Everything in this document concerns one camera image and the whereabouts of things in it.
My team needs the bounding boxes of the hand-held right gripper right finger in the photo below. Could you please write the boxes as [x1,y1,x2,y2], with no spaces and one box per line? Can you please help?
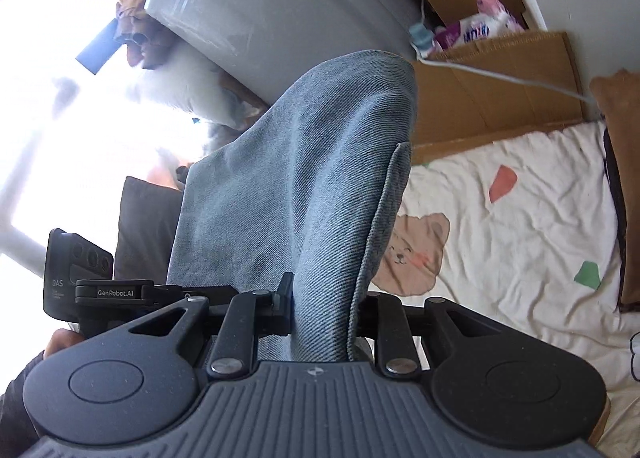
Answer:
[355,290,497,381]

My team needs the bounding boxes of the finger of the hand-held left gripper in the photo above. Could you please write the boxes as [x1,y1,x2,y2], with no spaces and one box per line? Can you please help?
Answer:
[153,284,241,312]

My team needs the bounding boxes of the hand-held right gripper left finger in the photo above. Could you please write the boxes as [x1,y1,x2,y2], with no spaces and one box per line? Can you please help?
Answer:
[127,271,296,381]

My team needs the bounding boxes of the blue denim pants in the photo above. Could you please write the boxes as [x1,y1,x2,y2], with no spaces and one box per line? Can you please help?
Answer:
[166,50,418,364]

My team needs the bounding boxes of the person's left forearm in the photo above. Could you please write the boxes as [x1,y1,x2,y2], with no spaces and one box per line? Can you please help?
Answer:
[0,350,51,439]

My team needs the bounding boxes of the person's left hand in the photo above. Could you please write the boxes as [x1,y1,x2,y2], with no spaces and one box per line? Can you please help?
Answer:
[44,327,87,359]

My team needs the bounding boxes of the dark grey pillow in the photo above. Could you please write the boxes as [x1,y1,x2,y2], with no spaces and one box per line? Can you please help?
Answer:
[114,175,183,284]

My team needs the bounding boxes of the bear print bed sheet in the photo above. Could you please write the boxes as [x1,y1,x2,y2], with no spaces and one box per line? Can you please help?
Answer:
[350,120,640,458]

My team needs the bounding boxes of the cardboard sheet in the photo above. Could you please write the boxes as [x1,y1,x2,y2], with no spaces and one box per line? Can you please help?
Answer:
[410,30,588,166]

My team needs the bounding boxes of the teal cup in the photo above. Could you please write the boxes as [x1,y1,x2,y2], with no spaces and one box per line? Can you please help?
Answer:
[407,23,433,51]

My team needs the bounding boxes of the pink plush toy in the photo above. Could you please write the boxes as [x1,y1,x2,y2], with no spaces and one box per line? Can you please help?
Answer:
[469,0,526,31]

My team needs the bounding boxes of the white cable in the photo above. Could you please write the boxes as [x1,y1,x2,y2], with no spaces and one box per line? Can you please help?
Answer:
[410,23,606,106]

